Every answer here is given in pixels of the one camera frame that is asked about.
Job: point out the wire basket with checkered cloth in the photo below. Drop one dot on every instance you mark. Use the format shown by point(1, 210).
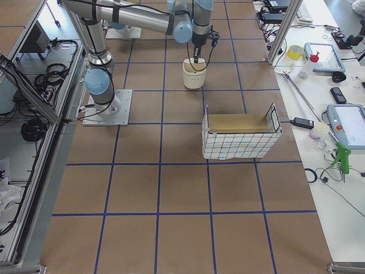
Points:
point(239, 136)

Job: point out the white trash can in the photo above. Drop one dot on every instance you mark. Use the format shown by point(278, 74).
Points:
point(194, 73)

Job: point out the black power adapter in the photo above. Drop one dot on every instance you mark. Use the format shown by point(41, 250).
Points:
point(302, 123)

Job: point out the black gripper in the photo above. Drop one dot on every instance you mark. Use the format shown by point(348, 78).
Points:
point(198, 40)

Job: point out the metal rod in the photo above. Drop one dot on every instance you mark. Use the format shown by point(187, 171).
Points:
point(288, 77)

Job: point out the teach pendant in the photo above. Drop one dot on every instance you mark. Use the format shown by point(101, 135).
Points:
point(347, 123)
point(329, 59)

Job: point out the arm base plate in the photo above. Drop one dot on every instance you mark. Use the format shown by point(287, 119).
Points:
point(116, 114)
point(128, 32)

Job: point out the yellow tape roll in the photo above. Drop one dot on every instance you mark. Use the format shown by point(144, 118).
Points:
point(294, 52)

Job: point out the green plastic tool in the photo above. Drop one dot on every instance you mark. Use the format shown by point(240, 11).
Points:
point(342, 157)

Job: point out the aluminium frame post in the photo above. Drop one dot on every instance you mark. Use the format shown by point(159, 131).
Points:
point(284, 27)

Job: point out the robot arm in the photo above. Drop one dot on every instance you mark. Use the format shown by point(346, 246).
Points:
point(186, 21)

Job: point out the white bottle red cap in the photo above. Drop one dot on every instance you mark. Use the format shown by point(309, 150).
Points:
point(307, 69)

